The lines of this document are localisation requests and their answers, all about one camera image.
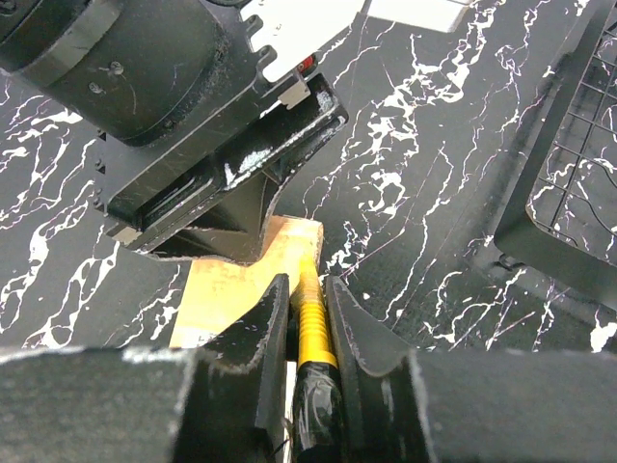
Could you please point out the brown cardboard express box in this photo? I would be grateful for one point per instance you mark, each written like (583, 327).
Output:
(217, 293)

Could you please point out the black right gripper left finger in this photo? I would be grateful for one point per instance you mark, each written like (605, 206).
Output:
(220, 402)

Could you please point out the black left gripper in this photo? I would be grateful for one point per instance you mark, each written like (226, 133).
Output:
(221, 206)

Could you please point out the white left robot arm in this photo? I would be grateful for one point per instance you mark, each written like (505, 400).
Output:
(199, 143)

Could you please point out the yellow utility knife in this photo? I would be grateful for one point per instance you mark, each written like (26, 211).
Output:
(317, 401)

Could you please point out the black drain tray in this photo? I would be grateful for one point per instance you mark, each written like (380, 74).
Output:
(560, 218)

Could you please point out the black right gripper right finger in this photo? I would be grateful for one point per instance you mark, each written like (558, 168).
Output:
(403, 404)

